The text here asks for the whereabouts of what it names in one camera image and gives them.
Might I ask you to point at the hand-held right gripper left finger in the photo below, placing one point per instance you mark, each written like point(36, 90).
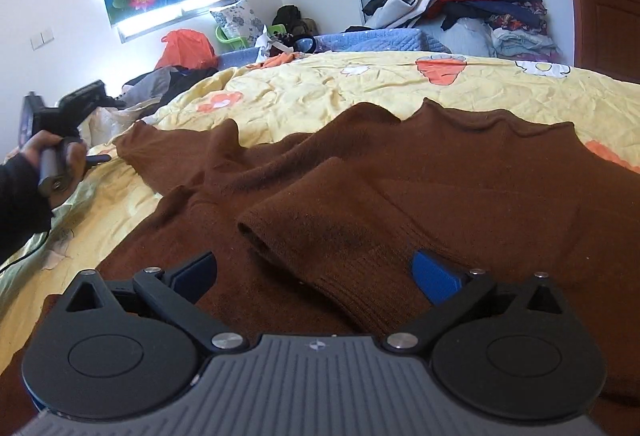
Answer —
point(199, 268)

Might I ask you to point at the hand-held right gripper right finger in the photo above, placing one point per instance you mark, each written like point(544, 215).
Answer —
point(434, 277)

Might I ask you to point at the person's left hand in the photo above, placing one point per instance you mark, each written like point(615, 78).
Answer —
point(76, 166)

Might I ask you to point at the orange cloth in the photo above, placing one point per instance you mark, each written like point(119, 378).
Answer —
point(277, 60)

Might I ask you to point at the window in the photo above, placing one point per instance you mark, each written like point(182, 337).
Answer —
point(175, 14)

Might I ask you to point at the yellow floral bedsheet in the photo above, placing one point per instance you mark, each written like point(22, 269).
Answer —
point(325, 81)

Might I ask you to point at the brown knit sweater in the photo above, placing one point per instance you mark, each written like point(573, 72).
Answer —
point(400, 186)

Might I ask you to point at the dark backpack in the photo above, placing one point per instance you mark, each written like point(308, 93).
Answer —
point(292, 19)

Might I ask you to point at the white wall socket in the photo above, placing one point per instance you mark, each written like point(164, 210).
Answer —
point(42, 39)

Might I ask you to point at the floral pillow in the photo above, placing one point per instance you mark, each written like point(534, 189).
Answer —
point(239, 19)

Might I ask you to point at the heap of grey dark clothes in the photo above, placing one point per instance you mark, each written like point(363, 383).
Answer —
point(160, 84)

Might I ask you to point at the blue quilted mattress pad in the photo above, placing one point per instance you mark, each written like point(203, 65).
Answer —
point(380, 41)

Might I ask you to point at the orange plastic bag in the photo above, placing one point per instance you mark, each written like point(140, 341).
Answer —
point(185, 49)

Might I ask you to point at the pale floral cloth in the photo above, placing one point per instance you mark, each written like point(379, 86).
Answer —
point(107, 126)

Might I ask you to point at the green plastic chair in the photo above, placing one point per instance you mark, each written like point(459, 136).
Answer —
point(225, 39)

